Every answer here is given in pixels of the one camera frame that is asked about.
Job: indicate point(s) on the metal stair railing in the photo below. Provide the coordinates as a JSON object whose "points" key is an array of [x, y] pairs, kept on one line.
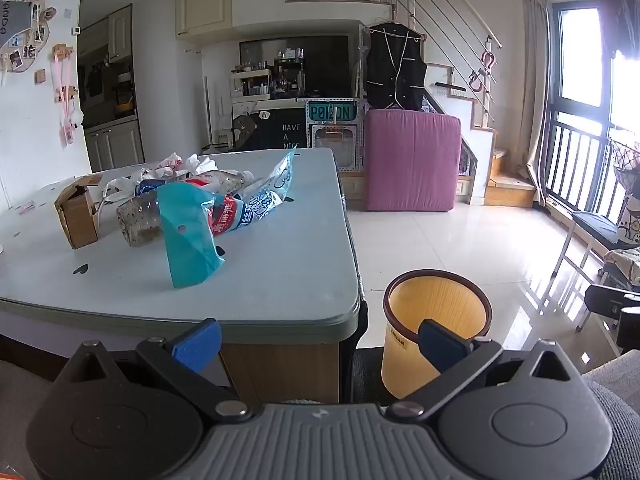
{"points": [[440, 5]]}

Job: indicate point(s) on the kitchen cabinets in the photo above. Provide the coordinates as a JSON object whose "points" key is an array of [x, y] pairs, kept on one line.
{"points": [[112, 145]]}

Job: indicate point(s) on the red-patterned white wrapper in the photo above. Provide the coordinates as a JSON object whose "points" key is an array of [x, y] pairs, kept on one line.
{"points": [[162, 165]]}

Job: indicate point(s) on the pink folded mattress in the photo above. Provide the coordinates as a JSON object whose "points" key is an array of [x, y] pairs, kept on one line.
{"points": [[412, 160]]}

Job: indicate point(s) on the pink wall hanger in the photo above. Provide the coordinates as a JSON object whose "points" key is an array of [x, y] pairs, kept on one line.
{"points": [[65, 90]]}

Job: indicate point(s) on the grey cloth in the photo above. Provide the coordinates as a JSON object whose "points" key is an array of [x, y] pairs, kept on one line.
{"points": [[620, 410]]}

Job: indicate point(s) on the black vest on hanger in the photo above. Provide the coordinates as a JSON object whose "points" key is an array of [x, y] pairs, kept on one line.
{"points": [[395, 70]]}

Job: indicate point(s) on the dark folding stool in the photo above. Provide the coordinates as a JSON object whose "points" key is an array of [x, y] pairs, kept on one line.
{"points": [[595, 227]]}

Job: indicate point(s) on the black chair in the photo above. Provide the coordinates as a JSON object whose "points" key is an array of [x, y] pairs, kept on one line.
{"points": [[607, 302]]}

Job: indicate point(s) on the clear plastic jar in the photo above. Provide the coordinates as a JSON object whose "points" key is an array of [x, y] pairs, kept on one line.
{"points": [[137, 220]]}

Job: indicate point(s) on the grey-top wooden table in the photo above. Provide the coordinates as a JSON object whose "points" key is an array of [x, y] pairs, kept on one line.
{"points": [[285, 365]]}

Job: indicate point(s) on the cream wall cabinet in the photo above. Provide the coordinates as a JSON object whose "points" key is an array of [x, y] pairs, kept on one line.
{"points": [[205, 7]]}

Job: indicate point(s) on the crushed clear bottle red label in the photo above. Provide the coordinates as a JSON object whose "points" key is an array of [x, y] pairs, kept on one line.
{"points": [[225, 180]]}

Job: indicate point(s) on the brown cardboard box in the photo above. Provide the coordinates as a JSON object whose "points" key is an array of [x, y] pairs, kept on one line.
{"points": [[80, 225]]}

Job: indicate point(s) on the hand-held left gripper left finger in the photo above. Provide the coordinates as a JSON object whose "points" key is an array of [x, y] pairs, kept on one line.
{"points": [[197, 346]]}

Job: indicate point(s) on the yellow bin with dark rim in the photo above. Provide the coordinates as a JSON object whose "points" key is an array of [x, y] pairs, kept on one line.
{"points": [[435, 300]]}

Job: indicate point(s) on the blue and white plastic package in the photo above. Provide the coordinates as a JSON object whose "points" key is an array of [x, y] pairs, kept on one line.
{"points": [[265, 195]]}

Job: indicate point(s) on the shelf with cosmetics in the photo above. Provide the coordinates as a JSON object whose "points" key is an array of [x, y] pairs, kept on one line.
{"points": [[255, 85]]}

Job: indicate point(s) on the perforated metal cabinet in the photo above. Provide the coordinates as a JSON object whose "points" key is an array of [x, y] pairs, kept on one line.
{"points": [[332, 140]]}

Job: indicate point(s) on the wall photo collage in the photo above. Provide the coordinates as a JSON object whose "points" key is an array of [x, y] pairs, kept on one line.
{"points": [[25, 35]]}

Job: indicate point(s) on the teal plastic bag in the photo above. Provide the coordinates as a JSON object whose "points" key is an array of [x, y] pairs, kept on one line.
{"points": [[185, 240]]}

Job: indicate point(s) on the wooden staircase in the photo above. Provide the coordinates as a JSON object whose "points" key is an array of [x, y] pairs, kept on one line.
{"points": [[492, 185]]}

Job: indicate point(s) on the white plastic bag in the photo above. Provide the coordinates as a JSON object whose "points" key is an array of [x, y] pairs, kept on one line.
{"points": [[120, 187]]}

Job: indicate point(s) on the beige curtain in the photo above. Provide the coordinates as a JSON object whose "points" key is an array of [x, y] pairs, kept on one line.
{"points": [[535, 85]]}

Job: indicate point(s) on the black chalkboard sign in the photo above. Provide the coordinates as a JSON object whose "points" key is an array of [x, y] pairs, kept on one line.
{"points": [[280, 130]]}

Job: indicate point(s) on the black balcony railing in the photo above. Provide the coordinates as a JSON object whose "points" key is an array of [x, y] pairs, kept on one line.
{"points": [[575, 160]]}

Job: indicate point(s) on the cartoon print cushion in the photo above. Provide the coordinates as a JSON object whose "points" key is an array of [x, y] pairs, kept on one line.
{"points": [[631, 230]]}

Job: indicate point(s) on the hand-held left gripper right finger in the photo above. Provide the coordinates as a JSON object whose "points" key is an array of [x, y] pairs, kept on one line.
{"points": [[440, 347]]}

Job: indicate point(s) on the low wooden drawer platform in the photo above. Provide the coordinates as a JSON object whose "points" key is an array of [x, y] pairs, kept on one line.
{"points": [[352, 185]]}

